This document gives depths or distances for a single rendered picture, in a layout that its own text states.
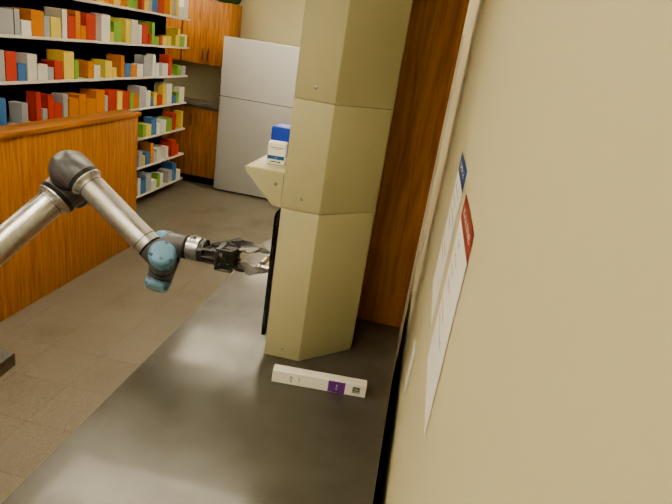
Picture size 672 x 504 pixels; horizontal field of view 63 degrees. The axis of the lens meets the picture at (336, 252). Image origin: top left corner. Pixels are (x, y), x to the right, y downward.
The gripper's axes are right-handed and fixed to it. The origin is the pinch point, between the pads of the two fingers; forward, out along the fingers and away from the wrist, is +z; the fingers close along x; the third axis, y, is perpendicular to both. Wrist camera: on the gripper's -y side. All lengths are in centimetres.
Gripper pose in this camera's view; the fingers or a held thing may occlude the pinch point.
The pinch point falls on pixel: (265, 260)
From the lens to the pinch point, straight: 172.4
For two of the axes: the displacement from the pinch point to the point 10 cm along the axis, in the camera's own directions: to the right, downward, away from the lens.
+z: 9.7, 2.0, -1.2
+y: -1.8, 3.2, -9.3
